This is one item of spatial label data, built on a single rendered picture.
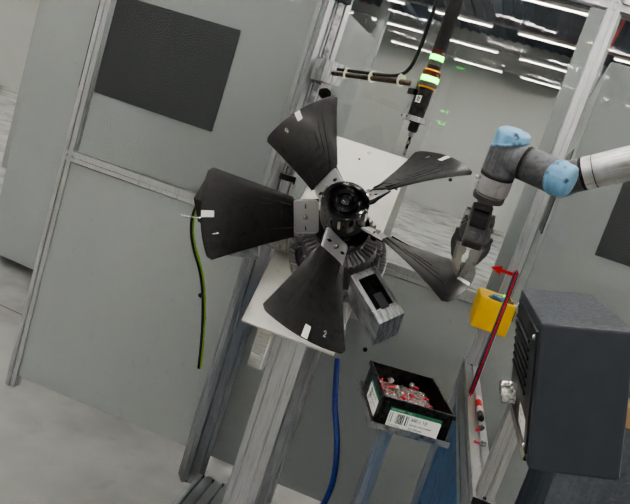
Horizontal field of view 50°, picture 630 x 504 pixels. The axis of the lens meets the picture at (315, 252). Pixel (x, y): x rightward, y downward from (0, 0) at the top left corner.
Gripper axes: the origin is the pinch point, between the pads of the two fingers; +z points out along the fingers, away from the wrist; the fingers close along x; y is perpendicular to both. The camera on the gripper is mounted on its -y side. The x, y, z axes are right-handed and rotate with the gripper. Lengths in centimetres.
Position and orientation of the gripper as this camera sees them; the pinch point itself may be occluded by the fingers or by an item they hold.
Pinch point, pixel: (459, 272)
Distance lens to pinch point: 163.5
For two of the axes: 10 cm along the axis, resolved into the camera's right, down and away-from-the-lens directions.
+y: 2.8, -3.9, 8.8
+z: -2.4, 8.6, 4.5
